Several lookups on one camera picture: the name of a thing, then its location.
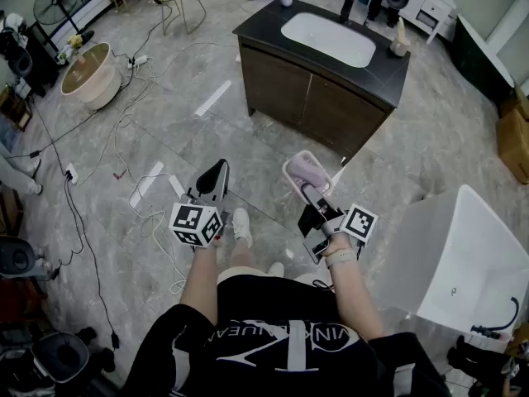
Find white floor tape strip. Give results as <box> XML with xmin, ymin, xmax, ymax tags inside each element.
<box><xmin>194</xmin><ymin>79</ymin><xmax>233</xmax><ymax>117</ymax></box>
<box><xmin>132</xmin><ymin>160</ymin><xmax>165</xmax><ymax>207</ymax></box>
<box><xmin>168</xmin><ymin>174</ymin><xmax>188</xmax><ymax>201</ymax></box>

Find white sink basin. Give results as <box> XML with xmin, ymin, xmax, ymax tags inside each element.
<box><xmin>280</xmin><ymin>12</ymin><xmax>378</xmax><ymax>69</ymax></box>

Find dark green bathtub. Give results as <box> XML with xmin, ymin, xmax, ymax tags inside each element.
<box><xmin>449</xmin><ymin>13</ymin><xmax>518</xmax><ymax>108</ymax></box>

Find black tub faucet hose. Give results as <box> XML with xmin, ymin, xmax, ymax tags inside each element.
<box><xmin>470</xmin><ymin>296</ymin><xmax>521</xmax><ymax>341</ymax></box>

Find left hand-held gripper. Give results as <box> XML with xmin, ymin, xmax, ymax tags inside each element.
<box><xmin>168</xmin><ymin>158</ymin><xmax>231</xmax><ymax>251</ymax></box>

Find person's left forearm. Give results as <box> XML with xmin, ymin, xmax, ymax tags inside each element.
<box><xmin>180</xmin><ymin>240</ymin><xmax>221</xmax><ymax>327</ymax></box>

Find white cable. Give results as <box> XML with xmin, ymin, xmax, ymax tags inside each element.
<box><xmin>111</xmin><ymin>43</ymin><xmax>241</xmax><ymax>296</ymax></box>

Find white drawer cabinet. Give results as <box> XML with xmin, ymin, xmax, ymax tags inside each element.
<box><xmin>398</xmin><ymin>0</ymin><xmax>459</xmax><ymax>45</ymax></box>

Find beige wristwatch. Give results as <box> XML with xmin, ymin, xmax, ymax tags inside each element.
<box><xmin>323</xmin><ymin>246</ymin><xmax>359</xmax><ymax>270</ymax></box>

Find person's right hand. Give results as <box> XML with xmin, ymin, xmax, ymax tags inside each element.
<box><xmin>323</xmin><ymin>230</ymin><xmax>356</xmax><ymax>259</ymax></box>

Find black standing fan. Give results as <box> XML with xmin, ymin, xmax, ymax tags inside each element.
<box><xmin>32</xmin><ymin>0</ymin><xmax>97</xmax><ymax>44</ymax></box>

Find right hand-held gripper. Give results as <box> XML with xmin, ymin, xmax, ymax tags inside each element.
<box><xmin>297</xmin><ymin>183</ymin><xmax>379</xmax><ymax>265</ymax></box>

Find black shelf unit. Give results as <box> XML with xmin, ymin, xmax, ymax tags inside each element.
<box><xmin>23</xmin><ymin>22</ymin><xmax>60</xmax><ymax>98</ymax></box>

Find white low cabinet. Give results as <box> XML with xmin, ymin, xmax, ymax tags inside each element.
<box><xmin>48</xmin><ymin>0</ymin><xmax>115</xmax><ymax>53</ymax></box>

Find person's beige shorts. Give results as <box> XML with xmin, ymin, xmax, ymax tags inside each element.
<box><xmin>216</xmin><ymin>265</ymin><xmax>334</xmax><ymax>291</ymax></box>

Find person's left white shoe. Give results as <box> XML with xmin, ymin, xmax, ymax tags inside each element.
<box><xmin>231</xmin><ymin>207</ymin><xmax>254</xmax><ymax>248</ymax></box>

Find person's left leg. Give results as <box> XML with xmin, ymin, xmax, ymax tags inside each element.
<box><xmin>228</xmin><ymin>237</ymin><xmax>258</xmax><ymax>272</ymax></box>

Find person's black printed shirt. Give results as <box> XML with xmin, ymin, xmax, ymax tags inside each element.
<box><xmin>122</xmin><ymin>274</ymin><xmax>452</xmax><ymax>397</ymax></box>

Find wooden stool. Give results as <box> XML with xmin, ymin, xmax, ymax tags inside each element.
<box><xmin>0</xmin><ymin>84</ymin><xmax>34</xmax><ymax>132</ymax></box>

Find cardboard box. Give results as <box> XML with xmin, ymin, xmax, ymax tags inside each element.
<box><xmin>495</xmin><ymin>106</ymin><xmax>529</xmax><ymax>186</ymax></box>
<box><xmin>498</xmin><ymin>84</ymin><xmax>529</xmax><ymax>122</ymax></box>

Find yellow flower bunch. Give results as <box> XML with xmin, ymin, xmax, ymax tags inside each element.
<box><xmin>57</xmin><ymin>33</ymin><xmax>84</xmax><ymax>65</ymax></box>

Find person's right forearm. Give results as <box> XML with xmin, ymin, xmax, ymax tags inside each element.
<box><xmin>328</xmin><ymin>261</ymin><xmax>388</xmax><ymax>342</ymax></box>

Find white bathtub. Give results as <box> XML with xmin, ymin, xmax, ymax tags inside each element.
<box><xmin>373</xmin><ymin>184</ymin><xmax>529</xmax><ymax>339</ymax></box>

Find round beige side table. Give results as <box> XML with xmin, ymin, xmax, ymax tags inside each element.
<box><xmin>60</xmin><ymin>41</ymin><xmax>123</xmax><ymax>112</ymax></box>

